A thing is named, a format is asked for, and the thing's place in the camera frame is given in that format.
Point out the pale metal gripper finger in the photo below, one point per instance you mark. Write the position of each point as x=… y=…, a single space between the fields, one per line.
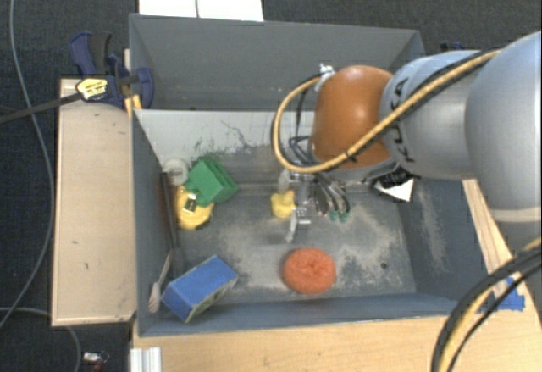
x=293 y=228
x=283 y=181

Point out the small yellow rubber duck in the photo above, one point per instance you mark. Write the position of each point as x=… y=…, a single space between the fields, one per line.
x=282 y=204

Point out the orange round scrubber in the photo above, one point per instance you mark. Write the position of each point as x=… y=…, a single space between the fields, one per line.
x=309 y=270

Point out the green ribbed toy block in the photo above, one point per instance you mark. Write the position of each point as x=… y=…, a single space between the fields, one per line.
x=208 y=183

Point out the yellow toy with label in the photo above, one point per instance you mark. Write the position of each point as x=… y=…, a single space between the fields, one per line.
x=192 y=213

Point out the clear round cup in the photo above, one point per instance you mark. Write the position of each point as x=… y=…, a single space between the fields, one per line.
x=176 y=169

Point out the blue box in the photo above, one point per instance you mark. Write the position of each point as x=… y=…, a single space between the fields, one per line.
x=199 y=293

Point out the grey metal bin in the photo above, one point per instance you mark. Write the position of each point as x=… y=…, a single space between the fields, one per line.
x=254 y=65

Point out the white plastic brush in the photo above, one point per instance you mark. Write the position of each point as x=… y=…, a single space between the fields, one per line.
x=159 y=283

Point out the pale wood flat board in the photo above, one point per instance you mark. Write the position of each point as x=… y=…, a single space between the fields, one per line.
x=93 y=209

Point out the black cylinder on white bracket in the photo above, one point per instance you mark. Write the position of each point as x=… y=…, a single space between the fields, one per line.
x=394 y=183

